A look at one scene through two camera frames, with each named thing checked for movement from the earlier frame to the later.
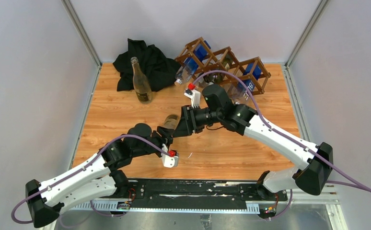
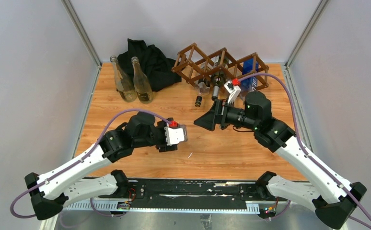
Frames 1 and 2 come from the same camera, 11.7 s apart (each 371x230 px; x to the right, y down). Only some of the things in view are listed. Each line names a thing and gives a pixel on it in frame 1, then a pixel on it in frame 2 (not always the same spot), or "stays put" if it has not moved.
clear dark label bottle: x=171 y=121 -> x=125 y=86
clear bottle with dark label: x=143 y=92 stays put
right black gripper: x=188 y=124 -> x=217 y=115
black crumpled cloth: x=160 y=70 stays put
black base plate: x=195 y=190 stays put
